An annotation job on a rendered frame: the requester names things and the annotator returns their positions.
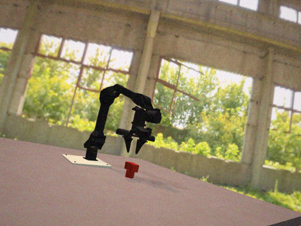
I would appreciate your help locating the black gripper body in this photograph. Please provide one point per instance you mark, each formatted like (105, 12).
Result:
(129, 134)

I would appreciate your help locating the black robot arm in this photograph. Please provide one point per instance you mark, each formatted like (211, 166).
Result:
(107, 96)

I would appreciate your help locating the red cube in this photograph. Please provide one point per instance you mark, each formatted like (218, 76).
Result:
(133, 167)
(127, 165)
(129, 174)

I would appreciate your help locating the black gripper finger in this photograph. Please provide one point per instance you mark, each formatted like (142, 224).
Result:
(139, 145)
(127, 143)

